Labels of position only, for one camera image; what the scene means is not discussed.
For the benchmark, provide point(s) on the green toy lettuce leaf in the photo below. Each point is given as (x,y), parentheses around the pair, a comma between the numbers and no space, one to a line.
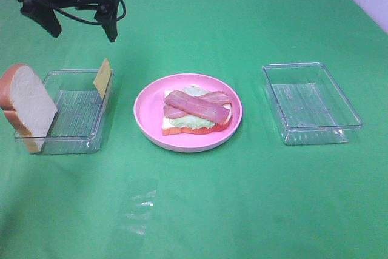
(174,117)

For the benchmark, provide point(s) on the green tablecloth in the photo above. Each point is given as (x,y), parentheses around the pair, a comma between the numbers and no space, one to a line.
(252,197)

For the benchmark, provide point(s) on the right clear plastic tray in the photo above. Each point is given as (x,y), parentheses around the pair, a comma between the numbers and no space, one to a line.
(308,105)

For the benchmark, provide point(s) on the tray toy bacon strip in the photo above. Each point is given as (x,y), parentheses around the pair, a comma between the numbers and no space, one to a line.
(218,96)
(197,107)

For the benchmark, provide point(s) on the yellow toy cheese slice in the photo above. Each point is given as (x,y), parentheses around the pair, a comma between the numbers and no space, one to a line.
(102,78)

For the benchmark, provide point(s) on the clear plastic film piece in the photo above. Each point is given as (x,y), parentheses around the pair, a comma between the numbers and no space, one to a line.
(135,213)

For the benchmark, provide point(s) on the left clear plastic tray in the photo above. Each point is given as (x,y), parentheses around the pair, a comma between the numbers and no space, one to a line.
(80,120)

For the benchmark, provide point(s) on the pink round plate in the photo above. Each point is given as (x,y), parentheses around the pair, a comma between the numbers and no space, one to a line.
(148,112)

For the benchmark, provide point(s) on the toy bread slice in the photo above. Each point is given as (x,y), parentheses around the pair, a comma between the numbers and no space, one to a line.
(201,131)
(27,104)

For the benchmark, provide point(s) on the clear plastic tray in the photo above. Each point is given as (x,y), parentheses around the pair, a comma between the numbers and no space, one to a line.
(308,105)
(80,120)

